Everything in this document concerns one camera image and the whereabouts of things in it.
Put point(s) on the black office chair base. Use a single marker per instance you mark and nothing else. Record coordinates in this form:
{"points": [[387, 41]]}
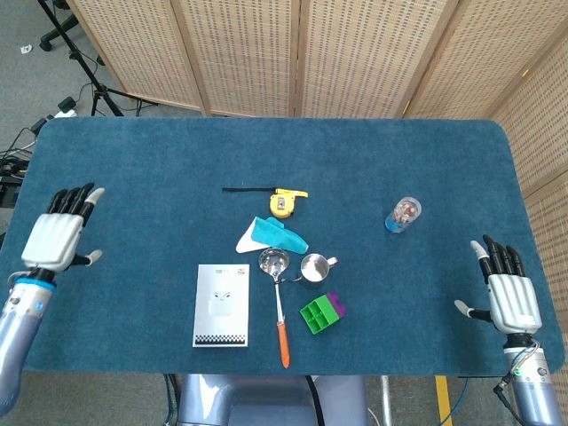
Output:
{"points": [[55, 37]]}

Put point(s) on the white paper scrap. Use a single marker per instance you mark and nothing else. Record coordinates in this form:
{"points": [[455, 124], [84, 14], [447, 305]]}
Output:
{"points": [[26, 49]]}

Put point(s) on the black power brick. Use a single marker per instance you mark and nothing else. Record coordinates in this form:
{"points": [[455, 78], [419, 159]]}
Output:
{"points": [[39, 125]]}

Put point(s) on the metal table leg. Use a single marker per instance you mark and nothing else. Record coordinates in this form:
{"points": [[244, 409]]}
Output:
{"points": [[386, 399]]}

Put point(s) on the white booklet with checkered edge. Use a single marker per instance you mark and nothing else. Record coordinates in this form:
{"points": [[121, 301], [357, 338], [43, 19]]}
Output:
{"points": [[221, 310]]}

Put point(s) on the teal and white cloth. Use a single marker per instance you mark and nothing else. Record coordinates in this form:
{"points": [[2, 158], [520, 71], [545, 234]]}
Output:
{"points": [[275, 235]]}

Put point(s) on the small steel mug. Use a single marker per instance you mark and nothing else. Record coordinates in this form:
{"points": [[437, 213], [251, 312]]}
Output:
{"points": [[314, 267]]}

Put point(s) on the purple plastic block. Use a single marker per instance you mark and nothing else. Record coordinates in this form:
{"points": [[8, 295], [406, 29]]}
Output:
{"points": [[339, 306]]}

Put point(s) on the yellow tape measure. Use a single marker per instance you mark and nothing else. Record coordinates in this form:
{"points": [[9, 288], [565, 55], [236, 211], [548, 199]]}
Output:
{"points": [[282, 204]]}

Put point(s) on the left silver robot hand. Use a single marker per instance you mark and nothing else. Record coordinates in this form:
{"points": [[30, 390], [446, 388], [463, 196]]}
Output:
{"points": [[53, 239]]}

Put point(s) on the grey-blue robot torso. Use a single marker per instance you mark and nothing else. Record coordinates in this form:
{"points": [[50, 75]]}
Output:
{"points": [[248, 399]]}

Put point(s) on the clear bottle with blue base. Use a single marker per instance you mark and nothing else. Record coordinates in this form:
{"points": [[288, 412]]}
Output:
{"points": [[403, 215]]}

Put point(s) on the black tripod stand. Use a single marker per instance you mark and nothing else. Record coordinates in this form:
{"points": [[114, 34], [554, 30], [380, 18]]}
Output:
{"points": [[77, 57]]}

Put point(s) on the wicker folding screen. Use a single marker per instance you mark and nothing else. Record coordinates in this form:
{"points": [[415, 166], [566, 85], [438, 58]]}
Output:
{"points": [[248, 53]]}

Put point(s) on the green compartment block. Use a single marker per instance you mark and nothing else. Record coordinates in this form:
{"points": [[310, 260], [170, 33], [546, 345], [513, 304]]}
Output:
{"points": [[317, 315]]}

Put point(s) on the blue carpet table mat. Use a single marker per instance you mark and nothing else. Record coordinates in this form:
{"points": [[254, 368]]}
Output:
{"points": [[266, 151]]}

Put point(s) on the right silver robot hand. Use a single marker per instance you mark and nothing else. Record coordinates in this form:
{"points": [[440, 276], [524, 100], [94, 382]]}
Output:
{"points": [[515, 304]]}

